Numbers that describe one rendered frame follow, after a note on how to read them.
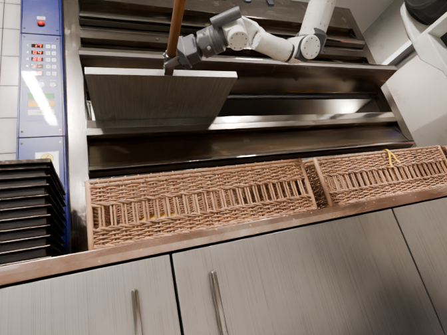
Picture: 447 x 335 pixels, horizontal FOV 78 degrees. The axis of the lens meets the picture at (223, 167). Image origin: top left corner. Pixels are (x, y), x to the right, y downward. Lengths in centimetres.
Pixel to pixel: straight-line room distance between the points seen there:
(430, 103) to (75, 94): 371
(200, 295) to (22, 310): 29
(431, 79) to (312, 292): 366
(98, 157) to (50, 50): 53
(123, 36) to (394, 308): 151
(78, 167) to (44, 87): 37
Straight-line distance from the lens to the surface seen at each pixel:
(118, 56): 130
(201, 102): 124
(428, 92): 413
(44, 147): 123
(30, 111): 131
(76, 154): 123
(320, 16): 112
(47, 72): 141
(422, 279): 90
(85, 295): 56
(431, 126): 408
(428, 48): 78
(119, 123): 128
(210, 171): 68
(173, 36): 95
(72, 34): 159
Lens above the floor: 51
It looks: 19 degrees up
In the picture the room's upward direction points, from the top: 13 degrees counter-clockwise
